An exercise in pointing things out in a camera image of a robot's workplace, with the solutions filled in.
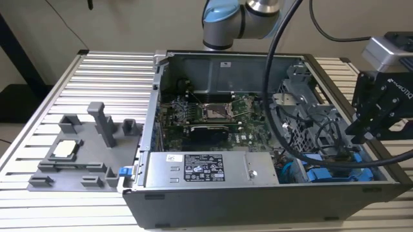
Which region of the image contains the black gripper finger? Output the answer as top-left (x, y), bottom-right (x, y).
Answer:
top-left (351, 120), bottom-right (413, 145)
top-left (343, 71), bottom-right (390, 137)

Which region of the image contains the hard disk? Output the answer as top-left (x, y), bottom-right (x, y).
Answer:
top-left (302, 148), bottom-right (376, 183)

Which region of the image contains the silver perforated drive cage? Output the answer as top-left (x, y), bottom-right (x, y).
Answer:
top-left (272, 61), bottom-right (355, 155)

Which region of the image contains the green motherboard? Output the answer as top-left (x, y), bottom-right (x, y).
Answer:
top-left (157, 93), bottom-right (284, 158)

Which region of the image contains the CPU socket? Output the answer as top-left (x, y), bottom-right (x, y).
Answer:
top-left (197, 102), bottom-right (235, 121)

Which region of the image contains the black graphics card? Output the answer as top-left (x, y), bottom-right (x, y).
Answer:
top-left (187, 122), bottom-right (243, 148)

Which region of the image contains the thin metal locking lever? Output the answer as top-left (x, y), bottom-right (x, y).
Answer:
top-left (188, 89), bottom-right (205, 107)

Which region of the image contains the dark grey PC case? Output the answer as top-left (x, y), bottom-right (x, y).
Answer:
top-left (121, 49), bottom-right (413, 229)

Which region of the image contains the silver power supply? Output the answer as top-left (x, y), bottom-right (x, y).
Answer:
top-left (143, 151), bottom-right (280, 188)

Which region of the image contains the grey parts rack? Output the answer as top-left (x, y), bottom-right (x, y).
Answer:
top-left (28, 101), bottom-right (144, 193)

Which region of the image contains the silver CPU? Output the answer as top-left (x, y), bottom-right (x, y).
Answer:
top-left (50, 139), bottom-right (80, 157)

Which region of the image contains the black disk wire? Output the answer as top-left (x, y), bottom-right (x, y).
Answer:
top-left (314, 119), bottom-right (354, 158)

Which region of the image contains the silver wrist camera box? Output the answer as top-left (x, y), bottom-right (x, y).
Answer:
top-left (360, 36), bottom-right (413, 73)

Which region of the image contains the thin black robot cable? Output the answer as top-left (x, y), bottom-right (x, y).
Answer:
top-left (308, 0), bottom-right (371, 42)

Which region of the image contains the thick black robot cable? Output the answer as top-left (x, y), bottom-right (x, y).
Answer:
top-left (263, 0), bottom-right (413, 169)

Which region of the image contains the blue flat disk wire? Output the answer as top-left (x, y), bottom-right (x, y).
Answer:
top-left (278, 157), bottom-right (292, 183)

